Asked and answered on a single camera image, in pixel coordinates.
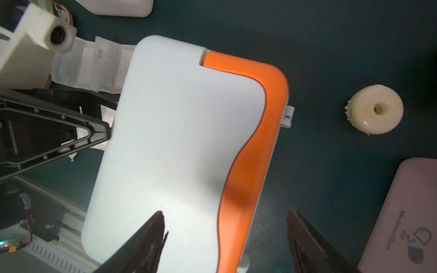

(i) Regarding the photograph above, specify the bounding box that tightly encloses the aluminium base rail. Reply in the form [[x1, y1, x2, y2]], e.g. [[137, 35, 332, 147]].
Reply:
[[1, 176, 100, 273]]

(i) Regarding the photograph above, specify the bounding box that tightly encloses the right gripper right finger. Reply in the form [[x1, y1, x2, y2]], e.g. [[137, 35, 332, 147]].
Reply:
[[286, 210, 359, 273]]

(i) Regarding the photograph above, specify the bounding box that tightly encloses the green table mat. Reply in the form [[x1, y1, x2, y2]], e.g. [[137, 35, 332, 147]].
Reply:
[[62, 1, 437, 273]]

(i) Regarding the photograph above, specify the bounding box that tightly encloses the cream round brush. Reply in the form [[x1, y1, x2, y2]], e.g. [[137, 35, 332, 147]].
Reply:
[[345, 84, 404, 135]]

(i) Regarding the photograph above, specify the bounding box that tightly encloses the white box peach handle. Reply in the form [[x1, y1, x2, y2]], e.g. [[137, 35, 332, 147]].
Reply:
[[76, 0, 154, 18]]

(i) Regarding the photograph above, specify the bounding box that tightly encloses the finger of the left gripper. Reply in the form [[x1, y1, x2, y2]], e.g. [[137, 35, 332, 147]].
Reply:
[[1, 88, 111, 180]]

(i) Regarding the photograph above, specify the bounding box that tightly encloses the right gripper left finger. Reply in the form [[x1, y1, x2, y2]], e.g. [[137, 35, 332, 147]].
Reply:
[[96, 211, 168, 273]]

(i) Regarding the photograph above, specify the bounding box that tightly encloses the blue box orange handle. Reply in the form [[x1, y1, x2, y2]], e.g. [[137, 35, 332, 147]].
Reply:
[[81, 35, 291, 273]]

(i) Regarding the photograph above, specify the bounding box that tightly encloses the pink first aid box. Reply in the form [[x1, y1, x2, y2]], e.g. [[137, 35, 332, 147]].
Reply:
[[358, 158, 437, 273]]

